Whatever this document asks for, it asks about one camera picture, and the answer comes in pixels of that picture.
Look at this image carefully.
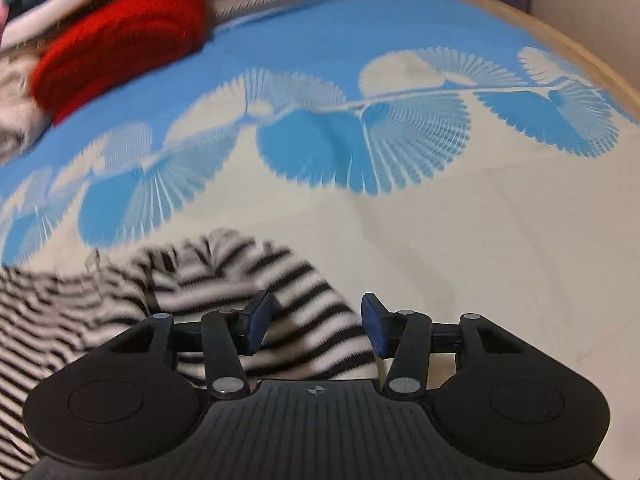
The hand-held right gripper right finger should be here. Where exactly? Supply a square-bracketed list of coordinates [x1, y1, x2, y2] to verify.
[360, 292, 526, 399]

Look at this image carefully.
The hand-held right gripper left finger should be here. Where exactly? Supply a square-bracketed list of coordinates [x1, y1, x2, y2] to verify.
[102, 289, 275, 401]

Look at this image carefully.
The striped and white hooded top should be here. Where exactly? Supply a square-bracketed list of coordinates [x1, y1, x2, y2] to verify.
[0, 227, 382, 476]

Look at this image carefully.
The blue fan print bedsheet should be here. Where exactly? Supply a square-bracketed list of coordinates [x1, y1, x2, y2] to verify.
[0, 0, 640, 466]

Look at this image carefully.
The red folded blanket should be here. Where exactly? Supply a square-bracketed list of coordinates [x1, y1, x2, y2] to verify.
[29, 0, 209, 127]

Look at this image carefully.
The cream folded quilt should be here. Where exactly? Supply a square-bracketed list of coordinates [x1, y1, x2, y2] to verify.
[0, 52, 53, 163]

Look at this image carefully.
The white folded bedding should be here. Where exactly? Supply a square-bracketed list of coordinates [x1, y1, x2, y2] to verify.
[0, 0, 132, 52]

